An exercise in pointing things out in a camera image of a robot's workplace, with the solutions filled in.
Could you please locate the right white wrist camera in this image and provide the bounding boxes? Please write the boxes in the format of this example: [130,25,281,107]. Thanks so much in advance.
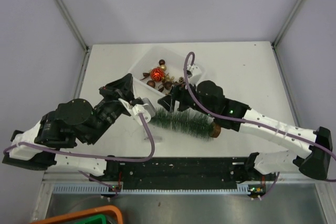
[186,65,203,83]

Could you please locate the orange plastic crate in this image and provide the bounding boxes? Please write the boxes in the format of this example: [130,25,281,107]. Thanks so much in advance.
[32,205,124,224]

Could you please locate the white plastic basket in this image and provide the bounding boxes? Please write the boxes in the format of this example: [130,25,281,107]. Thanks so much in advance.
[129,46,185,98]

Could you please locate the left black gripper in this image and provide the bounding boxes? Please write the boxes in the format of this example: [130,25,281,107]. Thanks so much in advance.
[88,73,140,146]

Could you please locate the small green christmas tree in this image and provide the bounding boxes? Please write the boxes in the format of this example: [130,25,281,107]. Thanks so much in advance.
[150,108,221,141]

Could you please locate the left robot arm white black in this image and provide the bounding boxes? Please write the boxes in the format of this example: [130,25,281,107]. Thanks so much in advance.
[2,73,134,170]

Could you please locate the grey cable duct strip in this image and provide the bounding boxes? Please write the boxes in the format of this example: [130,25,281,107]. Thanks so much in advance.
[52,183,265,197]

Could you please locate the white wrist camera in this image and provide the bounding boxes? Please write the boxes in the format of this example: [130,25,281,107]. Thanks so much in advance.
[186,65,203,83]
[118,98,155,125]

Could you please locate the green plastic crate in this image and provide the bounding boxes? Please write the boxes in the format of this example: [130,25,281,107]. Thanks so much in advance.
[74,214,107,224]

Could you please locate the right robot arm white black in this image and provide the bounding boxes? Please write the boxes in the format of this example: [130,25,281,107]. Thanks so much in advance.
[157,80,335,181]

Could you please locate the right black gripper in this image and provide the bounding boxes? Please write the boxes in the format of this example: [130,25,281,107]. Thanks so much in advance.
[158,79,216,119]

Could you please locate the red glitter bauble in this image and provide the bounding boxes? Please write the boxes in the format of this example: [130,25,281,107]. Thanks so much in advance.
[150,67,165,82]

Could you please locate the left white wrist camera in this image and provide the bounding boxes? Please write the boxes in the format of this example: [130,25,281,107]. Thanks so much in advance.
[118,98,155,125]

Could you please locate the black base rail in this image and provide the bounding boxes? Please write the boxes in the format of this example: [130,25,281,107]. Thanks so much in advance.
[96,157,276,189]

